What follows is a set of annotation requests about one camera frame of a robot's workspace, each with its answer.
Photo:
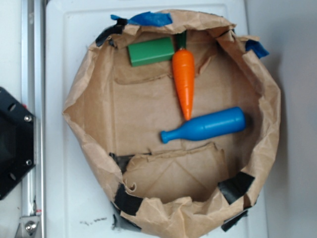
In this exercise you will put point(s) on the blue toy bottle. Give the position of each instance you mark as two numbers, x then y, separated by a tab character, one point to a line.
208	126

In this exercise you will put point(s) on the brown paper bag container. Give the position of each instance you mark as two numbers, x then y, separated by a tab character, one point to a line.
179	189

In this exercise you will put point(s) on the orange toy carrot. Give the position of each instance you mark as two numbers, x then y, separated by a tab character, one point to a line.
183	68

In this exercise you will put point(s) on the green wooden block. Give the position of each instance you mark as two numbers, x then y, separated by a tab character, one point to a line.
152	51

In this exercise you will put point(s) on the white plastic tray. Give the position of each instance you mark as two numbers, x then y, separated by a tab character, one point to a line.
76	206

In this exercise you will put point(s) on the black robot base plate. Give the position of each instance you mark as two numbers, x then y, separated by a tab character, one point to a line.
16	142

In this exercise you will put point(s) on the aluminium frame rail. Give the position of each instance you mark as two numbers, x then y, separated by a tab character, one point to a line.
33	37

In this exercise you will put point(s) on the metal corner bracket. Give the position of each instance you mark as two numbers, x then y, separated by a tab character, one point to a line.
29	227

